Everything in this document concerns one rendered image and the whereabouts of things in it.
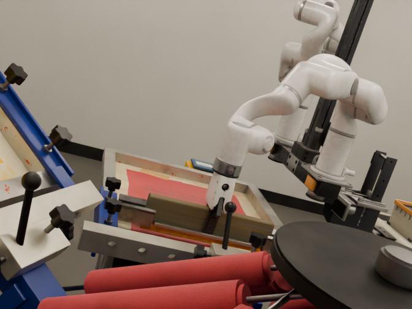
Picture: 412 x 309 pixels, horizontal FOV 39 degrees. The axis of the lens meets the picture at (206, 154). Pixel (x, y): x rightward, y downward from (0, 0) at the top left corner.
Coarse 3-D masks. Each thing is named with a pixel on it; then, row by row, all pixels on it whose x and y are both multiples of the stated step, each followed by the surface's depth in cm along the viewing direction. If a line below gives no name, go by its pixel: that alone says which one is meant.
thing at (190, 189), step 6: (186, 186) 203; (192, 186) 205; (198, 186) 208; (186, 192) 197; (192, 192) 199; (198, 192) 201; (204, 192) 203; (204, 198) 197; (234, 198) 207; (240, 210) 196
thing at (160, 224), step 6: (156, 222) 152; (168, 228) 153; (174, 228) 153; (180, 228) 153; (186, 228) 154; (192, 234) 154; (198, 234) 154; (204, 234) 155; (210, 234) 155; (222, 240) 156; (234, 240) 157; (240, 240) 158; (252, 246) 158
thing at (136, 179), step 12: (132, 180) 192; (144, 180) 196; (156, 180) 200; (168, 180) 204; (132, 192) 181; (144, 192) 184; (180, 192) 195; (132, 228) 154; (180, 240) 156; (192, 240) 158
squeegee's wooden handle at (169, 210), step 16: (160, 208) 152; (176, 208) 153; (192, 208) 153; (208, 208) 155; (176, 224) 154; (192, 224) 155; (224, 224) 156; (240, 224) 157; (256, 224) 158; (272, 224) 159
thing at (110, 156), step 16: (112, 160) 194; (128, 160) 206; (144, 160) 207; (112, 176) 179; (176, 176) 211; (192, 176) 212; (208, 176) 213; (240, 192) 217; (256, 192) 211; (256, 208) 201
